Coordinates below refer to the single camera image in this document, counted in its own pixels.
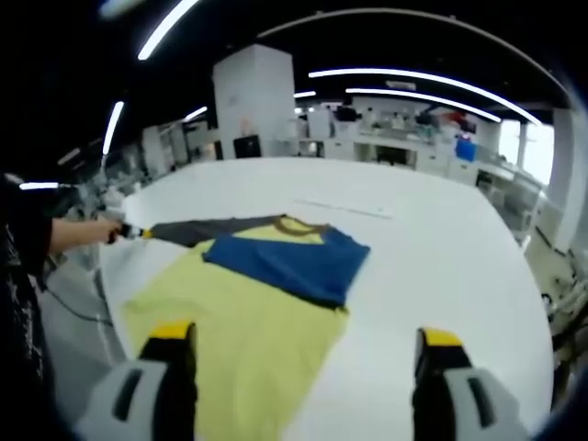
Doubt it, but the white rectangular board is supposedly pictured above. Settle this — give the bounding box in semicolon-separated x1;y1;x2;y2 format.
307;109;333;140

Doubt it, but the blue container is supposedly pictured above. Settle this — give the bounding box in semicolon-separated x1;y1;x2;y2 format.
454;136;480;163

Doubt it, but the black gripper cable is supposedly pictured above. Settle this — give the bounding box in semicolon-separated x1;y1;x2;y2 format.
44;274;115;328

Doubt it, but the yellow blue grey garment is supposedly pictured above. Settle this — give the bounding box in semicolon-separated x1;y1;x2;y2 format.
122;212;371;441

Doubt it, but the white square pillar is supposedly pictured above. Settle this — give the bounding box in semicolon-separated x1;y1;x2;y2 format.
212;44;295;160
548;107;587;258

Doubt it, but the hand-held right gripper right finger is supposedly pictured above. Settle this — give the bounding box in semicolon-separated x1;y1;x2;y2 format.
411;326;529;441

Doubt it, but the white shelving unit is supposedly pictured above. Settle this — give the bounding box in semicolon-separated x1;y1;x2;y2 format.
141;120;218;176

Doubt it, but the person's left hand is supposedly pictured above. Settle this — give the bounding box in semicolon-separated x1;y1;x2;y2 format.
94;219;122;244

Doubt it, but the white cabinet counter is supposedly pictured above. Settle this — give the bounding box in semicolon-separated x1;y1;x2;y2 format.
297;131;480;186

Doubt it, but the person's black shirt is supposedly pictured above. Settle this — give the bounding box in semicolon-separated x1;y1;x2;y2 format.
0;173;59;441

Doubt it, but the bright window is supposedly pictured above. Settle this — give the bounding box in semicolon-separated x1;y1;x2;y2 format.
497;119;555;186

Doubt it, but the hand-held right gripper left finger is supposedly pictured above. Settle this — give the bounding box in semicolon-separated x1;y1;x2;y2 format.
75;321;199;441

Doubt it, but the black square screen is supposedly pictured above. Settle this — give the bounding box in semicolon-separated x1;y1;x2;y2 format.
232;134;263;160

